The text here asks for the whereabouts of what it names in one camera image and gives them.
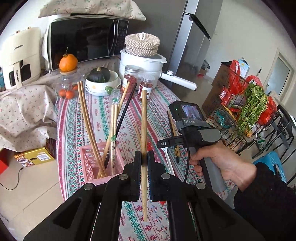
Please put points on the pink plastic utensil basket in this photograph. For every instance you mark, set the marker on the pink plastic utensil basket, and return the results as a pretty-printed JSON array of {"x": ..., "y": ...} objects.
[{"x": 90, "y": 167}]

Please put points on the person's right forearm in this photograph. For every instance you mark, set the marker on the person's right forearm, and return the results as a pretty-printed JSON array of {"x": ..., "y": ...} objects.
[{"x": 268, "y": 204}]

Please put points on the panda wrapped chopsticks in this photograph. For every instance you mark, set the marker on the panda wrapped chopsticks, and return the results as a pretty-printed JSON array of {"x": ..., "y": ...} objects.
[{"x": 113, "y": 138}]

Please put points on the black microwave oven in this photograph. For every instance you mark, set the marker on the black microwave oven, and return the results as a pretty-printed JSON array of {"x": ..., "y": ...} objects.
[{"x": 87, "y": 37}]

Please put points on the clear glass jar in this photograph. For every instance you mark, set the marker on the clear glass jar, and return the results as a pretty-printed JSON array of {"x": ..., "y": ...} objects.
[{"x": 67, "y": 85}]

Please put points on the patterned tablecloth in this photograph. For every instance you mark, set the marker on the patterned tablecloth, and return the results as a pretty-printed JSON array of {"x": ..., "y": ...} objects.
[{"x": 72, "y": 135}]

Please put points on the light wooden chopstick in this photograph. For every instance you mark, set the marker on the light wooden chopstick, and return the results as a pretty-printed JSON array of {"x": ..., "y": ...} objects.
[{"x": 144, "y": 154}]

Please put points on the large orange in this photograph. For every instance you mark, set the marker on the large orange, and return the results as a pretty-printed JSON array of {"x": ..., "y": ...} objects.
[{"x": 68, "y": 62}]

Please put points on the black chopstick in basket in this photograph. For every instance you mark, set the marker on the black chopstick in basket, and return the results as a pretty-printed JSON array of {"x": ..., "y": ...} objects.
[{"x": 120, "y": 123}]

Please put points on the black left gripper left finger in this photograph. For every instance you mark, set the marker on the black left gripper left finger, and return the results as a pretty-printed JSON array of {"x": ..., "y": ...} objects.
[{"x": 126, "y": 186}]

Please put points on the woven rope basket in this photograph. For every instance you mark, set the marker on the woven rope basket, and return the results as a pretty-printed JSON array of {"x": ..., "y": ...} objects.
[{"x": 142, "y": 44}]

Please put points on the dark green squash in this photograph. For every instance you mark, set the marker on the dark green squash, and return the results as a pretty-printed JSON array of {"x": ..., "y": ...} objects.
[{"x": 99, "y": 75}]

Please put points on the cream air fryer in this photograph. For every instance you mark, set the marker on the cream air fryer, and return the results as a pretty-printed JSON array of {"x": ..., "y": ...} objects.
[{"x": 20, "y": 58}]

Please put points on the wooden chopstick on table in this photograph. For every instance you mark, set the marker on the wooden chopstick on table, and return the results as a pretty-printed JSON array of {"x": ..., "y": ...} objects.
[{"x": 173, "y": 134}]

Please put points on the goji berry jar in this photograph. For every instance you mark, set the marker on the goji berry jar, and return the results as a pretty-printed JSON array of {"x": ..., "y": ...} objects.
[{"x": 130, "y": 76}]

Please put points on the grey refrigerator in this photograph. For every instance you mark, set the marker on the grey refrigerator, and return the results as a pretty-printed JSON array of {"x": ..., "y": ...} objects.
[{"x": 185, "y": 30}]

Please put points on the labelled dried fruit jar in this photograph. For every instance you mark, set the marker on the labelled dried fruit jar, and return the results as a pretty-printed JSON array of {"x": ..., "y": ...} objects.
[{"x": 146, "y": 84}]

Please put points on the white spoon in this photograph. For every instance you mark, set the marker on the white spoon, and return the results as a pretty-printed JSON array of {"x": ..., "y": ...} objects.
[{"x": 170, "y": 167}]

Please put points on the floral cloth on microwave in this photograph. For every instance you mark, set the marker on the floral cloth on microwave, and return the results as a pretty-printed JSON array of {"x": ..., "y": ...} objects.
[{"x": 124, "y": 9}]

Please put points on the long wooden chopstick pair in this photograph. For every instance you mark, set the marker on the long wooden chopstick pair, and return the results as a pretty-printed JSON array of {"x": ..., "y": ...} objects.
[{"x": 102, "y": 169}]

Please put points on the floral cloth cover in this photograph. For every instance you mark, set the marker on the floral cloth cover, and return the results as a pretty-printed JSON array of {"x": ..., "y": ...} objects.
[{"x": 28, "y": 115}]

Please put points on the white pot with handle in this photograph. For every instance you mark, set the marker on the white pot with handle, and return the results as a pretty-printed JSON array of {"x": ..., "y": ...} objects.
[{"x": 153, "y": 66}]

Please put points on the wire rack basket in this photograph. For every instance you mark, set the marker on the wire rack basket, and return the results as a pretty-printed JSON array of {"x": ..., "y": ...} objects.
[{"x": 221, "y": 118}]

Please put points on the yellow cardboard box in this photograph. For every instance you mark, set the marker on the yellow cardboard box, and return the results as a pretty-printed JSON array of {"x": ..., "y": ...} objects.
[{"x": 38, "y": 156}]

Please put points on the red box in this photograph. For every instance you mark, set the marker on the red box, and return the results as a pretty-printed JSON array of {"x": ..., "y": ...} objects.
[{"x": 3, "y": 160}]

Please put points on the green vegetables bundle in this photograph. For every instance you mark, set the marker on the green vegetables bundle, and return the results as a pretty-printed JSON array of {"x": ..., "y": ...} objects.
[{"x": 256, "y": 103}]

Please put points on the red snack bags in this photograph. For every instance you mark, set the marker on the red snack bags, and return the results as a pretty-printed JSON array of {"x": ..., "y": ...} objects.
[{"x": 232, "y": 96}]

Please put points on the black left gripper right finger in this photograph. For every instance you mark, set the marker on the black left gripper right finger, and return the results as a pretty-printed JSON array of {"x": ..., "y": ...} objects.
[{"x": 164, "y": 186}]

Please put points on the person's right hand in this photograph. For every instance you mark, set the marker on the person's right hand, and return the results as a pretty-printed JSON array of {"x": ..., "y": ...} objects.
[{"x": 232, "y": 167}]

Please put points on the white ceramic bowl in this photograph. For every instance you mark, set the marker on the white ceramic bowl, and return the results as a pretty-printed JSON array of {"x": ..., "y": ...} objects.
[{"x": 98, "y": 89}]

